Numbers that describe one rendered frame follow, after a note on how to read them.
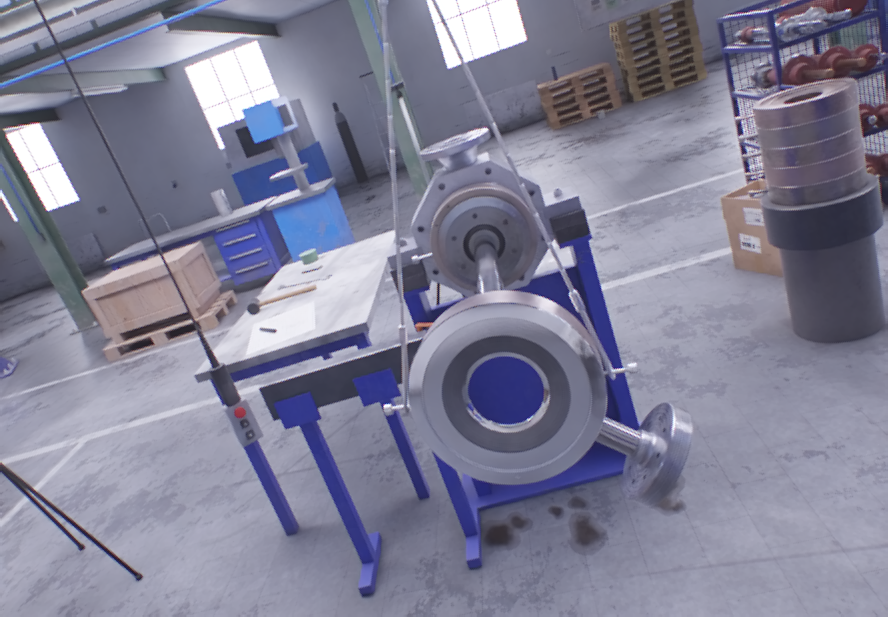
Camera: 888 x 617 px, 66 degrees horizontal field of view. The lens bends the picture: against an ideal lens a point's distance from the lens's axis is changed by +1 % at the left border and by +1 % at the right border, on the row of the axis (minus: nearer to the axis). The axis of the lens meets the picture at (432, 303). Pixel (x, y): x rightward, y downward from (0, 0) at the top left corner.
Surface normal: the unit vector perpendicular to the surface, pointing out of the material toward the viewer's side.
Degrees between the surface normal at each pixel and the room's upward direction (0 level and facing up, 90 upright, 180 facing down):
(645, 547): 0
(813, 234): 90
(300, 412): 90
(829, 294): 90
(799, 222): 90
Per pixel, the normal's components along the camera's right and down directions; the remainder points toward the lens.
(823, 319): -0.59, 0.45
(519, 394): -0.04, 0.34
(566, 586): -0.33, -0.89
